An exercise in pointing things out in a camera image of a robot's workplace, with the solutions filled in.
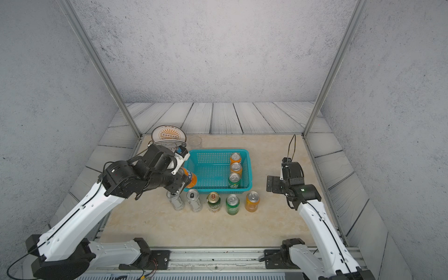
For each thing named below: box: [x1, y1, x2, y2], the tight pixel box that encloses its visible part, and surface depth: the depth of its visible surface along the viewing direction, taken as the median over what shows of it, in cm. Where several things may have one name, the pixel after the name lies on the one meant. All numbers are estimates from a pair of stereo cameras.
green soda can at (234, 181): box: [228, 172, 241, 189], surface depth 88 cm
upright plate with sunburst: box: [151, 124, 187, 143], surface depth 104 cm
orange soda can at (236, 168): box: [230, 162, 243, 178], surface depth 93 cm
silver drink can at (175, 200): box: [166, 190, 185, 212], surface depth 82 cm
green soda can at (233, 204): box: [225, 193, 241, 216], surface depth 81 cm
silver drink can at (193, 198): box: [186, 189, 203, 213], surface depth 80 cm
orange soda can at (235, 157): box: [229, 152, 242, 166], surface depth 97 cm
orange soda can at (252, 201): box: [245, 190, 261, 213], surface depth 82 cm
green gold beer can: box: [206, 191, 222, 213], surface depth 82 cm
